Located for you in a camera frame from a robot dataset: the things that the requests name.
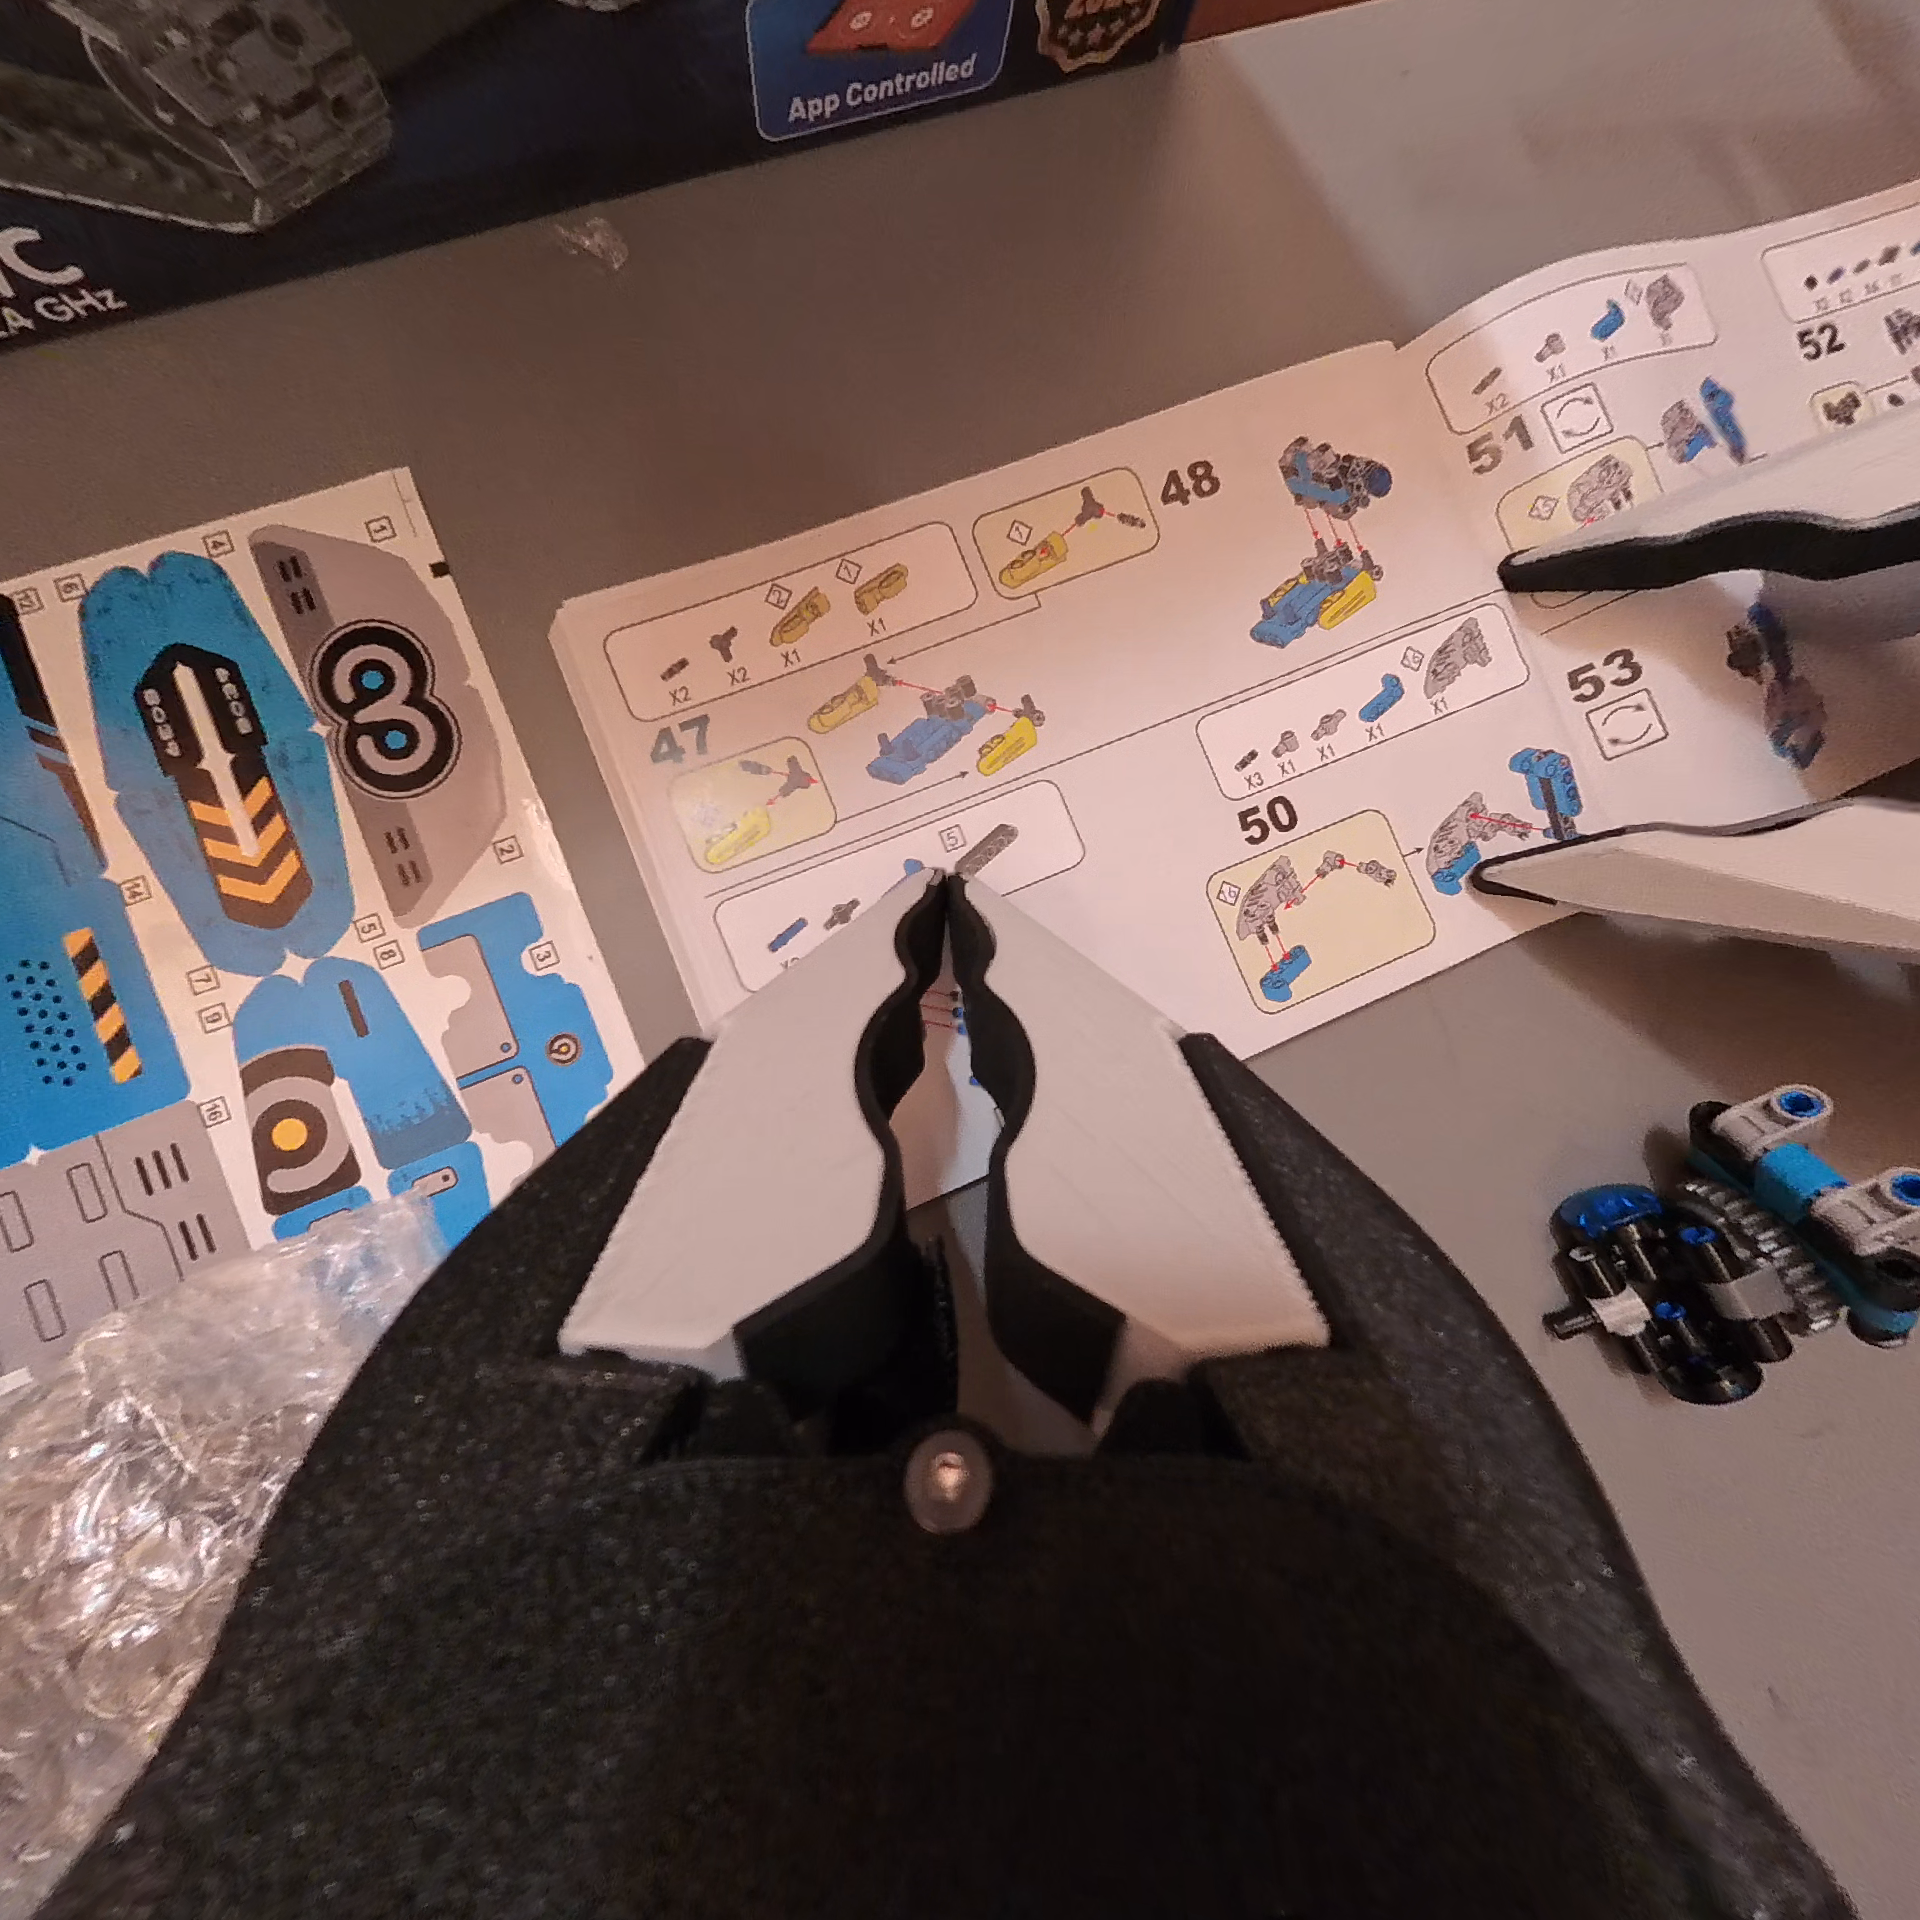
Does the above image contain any grey desk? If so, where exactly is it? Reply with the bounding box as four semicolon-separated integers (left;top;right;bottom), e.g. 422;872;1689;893
0;0;1920;1876

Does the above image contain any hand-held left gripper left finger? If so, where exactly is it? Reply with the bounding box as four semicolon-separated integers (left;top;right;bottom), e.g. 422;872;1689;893
557;872;951;1445

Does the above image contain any small black blue gear assembly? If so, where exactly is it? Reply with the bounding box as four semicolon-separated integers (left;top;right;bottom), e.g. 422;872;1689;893
1545;1088;1920;1403

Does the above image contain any instruction booklet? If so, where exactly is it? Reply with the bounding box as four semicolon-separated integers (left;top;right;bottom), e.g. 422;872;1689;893
546;180;1920;1058

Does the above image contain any blue sticker sheet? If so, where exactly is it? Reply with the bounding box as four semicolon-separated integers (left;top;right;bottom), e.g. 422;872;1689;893
0;468;649;1391

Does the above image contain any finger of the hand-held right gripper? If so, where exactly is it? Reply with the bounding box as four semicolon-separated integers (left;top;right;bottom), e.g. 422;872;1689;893
1470;791;1920;963
1499;428;1920;643

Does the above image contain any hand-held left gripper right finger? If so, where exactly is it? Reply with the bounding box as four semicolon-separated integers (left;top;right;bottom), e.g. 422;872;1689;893
954;873;1334;1451

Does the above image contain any robot kit box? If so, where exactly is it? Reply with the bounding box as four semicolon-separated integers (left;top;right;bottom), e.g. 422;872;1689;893
0;0;1187;324

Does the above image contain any clear bag of parts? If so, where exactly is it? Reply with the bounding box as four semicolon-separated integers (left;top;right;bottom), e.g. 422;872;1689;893
0;1200;453;1920

